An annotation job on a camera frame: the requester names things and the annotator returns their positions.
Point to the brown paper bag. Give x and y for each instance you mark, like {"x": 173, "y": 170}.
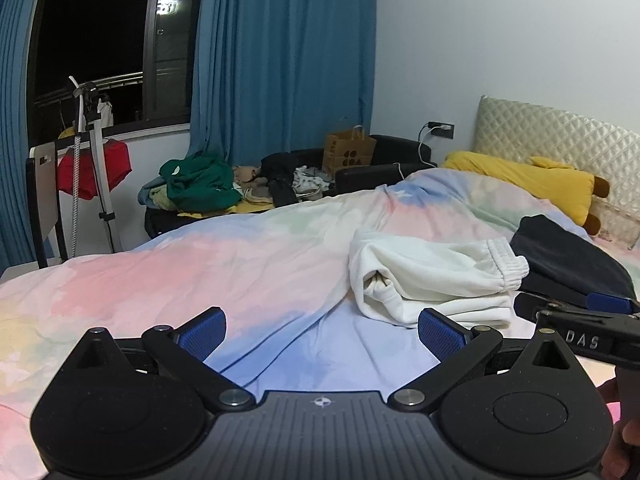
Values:
{"x": 347, "y": 152}

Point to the red garment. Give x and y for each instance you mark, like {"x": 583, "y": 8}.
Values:
{"x": 110, "y": 165}

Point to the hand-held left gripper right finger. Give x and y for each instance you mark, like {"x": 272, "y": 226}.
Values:
{"x": 440, "y": 332}

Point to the black sofa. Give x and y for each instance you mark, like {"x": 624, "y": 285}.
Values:
{"x": 395, "y": 152}

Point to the beige garment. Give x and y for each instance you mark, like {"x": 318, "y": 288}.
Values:
{"x": 250, "y": 180}

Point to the green garment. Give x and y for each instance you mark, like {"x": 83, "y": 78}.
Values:
{"x": 200, "y": 185}

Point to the pale patterned pillow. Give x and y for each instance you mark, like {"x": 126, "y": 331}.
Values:
{"x": 614, "y": 222}

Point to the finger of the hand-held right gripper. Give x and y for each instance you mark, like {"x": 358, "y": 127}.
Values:
{"x": 550, "y": 305}
{"x": 607, "y": 302}

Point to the black jacket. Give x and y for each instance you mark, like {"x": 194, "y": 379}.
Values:
{"x": 282, "y": 172}

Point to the dark window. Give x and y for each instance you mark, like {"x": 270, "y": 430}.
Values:
{"x": 90, "y": 30}

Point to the white patterned garment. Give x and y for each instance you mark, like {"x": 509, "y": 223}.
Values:
{"x": 310, "y": 182}

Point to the white garment steamer stand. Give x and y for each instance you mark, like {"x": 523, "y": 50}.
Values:
{"x": 80, "y": 125}

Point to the chair with pale backrest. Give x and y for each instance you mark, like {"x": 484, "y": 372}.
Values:
{"x": 42, "y": 195}

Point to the black garment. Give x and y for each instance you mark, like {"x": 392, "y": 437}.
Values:
{"x": 565, "y": 255}

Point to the yellow plush pillow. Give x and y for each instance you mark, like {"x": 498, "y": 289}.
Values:
{"x": 525, "y": 177}

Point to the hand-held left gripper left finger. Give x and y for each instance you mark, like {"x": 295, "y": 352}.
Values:
{"x": 205, "y": 330}

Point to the narrow blue curtain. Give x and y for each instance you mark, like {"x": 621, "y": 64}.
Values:
{"x": 12, "y": 110}

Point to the wall power socket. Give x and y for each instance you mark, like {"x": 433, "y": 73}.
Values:
{"x": 445, "y": 130}

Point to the person's right hand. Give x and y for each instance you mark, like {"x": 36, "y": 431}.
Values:
{"x": 620, "y": 435}

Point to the white pants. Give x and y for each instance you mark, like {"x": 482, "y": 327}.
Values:
{"x": 425, "y": 265}

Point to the yellow cloth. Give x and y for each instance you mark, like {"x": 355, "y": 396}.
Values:
{"x": 250, "y": 207}

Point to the quilted cream headboard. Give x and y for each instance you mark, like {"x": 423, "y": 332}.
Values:
{"x": 550, "y": 130}

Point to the wide blue curtain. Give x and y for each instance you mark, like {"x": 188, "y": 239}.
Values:
{"x": 280, "y": 60}

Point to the pastel tie-dye blanket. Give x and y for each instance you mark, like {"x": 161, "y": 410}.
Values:
{"x": 200, "y": 260}

